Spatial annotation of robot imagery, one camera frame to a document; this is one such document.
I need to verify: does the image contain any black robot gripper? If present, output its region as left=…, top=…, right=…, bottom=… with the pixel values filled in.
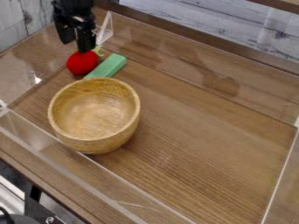
left=50, top=0, right=96, bottom=53

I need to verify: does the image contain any red felt fruit green stem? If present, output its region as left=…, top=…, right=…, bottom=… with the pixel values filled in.
left=66, top=45, right=104, bottom=75

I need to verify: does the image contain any green rectangular block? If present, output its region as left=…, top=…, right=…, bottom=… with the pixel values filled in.
left=84, top=53, right=126, bottom=79

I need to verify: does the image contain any light wooden bowl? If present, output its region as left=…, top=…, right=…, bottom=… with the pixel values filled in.
left=48, top=78, right=140, bottom=154

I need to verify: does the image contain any clear acrylic corner bracket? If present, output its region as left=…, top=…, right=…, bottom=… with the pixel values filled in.
left=96, top=12, right=113, bottom=46

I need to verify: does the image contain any black metal table leg bracket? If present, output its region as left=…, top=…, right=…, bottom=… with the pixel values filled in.
left=24, top=185, right=65, bottom=224

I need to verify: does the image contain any black cable under table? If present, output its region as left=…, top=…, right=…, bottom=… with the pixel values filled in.
left=0, top=206, right=16, bottom=224

